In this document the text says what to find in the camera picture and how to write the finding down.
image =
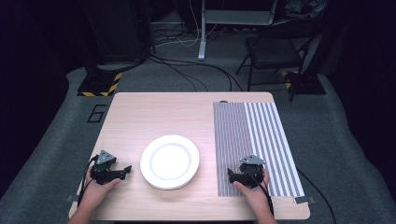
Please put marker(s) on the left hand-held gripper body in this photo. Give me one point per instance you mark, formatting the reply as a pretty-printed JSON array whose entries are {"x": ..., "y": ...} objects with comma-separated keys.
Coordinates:
[{"x": 102, "y": 161}]

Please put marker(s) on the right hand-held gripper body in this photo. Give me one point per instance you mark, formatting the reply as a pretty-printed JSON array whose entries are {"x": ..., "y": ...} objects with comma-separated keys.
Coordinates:
[{"x": 252, "y": 169}]

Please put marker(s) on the person's right hand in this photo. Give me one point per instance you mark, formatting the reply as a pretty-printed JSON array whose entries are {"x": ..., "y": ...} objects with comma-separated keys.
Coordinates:
[{"x": 253, "y": 194}]

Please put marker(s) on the person's left hand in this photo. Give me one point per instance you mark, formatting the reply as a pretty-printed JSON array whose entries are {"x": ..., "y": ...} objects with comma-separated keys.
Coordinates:
[{"x": 100, "y": 191}]

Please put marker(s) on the grey white striped mat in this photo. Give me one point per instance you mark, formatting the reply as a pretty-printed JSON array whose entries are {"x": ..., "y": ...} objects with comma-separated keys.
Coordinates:
[{"x": 249, "y": 146}]

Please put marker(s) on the white round plate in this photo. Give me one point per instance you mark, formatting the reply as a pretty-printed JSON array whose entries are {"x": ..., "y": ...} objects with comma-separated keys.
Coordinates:
[{"x": 169, "y": 162}]

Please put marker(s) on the grey tape piece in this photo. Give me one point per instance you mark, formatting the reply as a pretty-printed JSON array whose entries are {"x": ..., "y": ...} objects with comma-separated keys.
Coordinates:
[
  {"x": 72, "y": 198},
  {"x": 304, "y": 199}
]

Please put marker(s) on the black yellow striped stand base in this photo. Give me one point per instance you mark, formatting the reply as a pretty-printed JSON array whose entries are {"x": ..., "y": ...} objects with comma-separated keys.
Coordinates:
[
  {"x": 99, "y": 84},
  {"x": 306, "y": 82}
]

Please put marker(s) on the black folding chair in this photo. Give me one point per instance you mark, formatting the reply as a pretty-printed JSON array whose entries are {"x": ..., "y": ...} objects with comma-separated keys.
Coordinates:
[{"x": 274, "y": 49}]

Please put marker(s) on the black cabinet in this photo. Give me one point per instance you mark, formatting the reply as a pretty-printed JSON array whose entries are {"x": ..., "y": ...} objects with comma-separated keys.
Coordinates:
[{"x": 115, "y": 31}]

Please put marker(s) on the white metal stand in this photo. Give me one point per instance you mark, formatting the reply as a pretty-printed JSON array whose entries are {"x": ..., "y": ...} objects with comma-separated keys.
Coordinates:
[{"x": 203, "y": 31}]

